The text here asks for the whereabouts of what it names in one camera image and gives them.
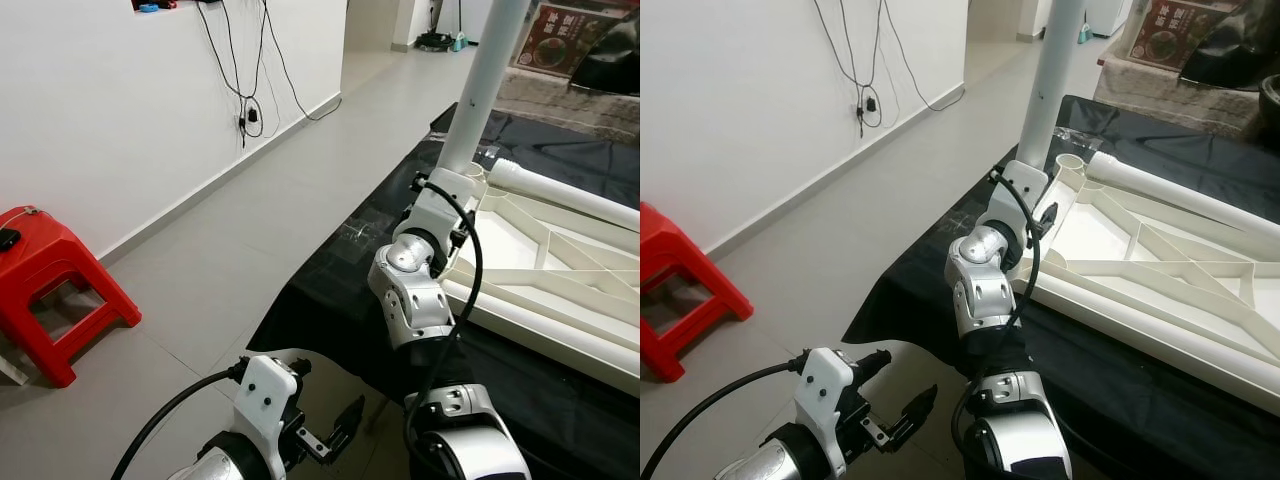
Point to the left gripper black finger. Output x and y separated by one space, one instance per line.
350 416
918 406
872 362
302 368

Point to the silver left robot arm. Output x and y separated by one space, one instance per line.
215 468
770 465

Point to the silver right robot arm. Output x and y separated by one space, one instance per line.
415 300
975 300

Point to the white plastic children table top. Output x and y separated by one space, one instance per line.
1100 235
520 240

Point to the black tablecloth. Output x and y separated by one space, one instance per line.
900 300
330 300

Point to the clear plastic wrap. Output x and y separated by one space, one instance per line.
490 152

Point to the patterned beige bench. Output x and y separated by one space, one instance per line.
560 105
1170 95

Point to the floor mop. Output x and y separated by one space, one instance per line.
440 42
1084 33

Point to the black power adapter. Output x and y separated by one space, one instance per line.
252 115
870 103

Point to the red plastic stool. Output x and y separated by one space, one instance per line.
45 255
670 270

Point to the white appliance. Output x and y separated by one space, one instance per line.
1112 15

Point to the storage box with orange lid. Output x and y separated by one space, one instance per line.
555 40
1165 30

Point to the black plastic bag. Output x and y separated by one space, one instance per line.
1230 50
610 60

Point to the black round basin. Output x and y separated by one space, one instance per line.
1270 105

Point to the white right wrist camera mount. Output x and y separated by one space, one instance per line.
440 205
1015 195

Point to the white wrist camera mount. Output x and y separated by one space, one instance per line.
262 395
440 205
1015 195
825 385

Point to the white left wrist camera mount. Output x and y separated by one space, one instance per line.
262 395
825 385

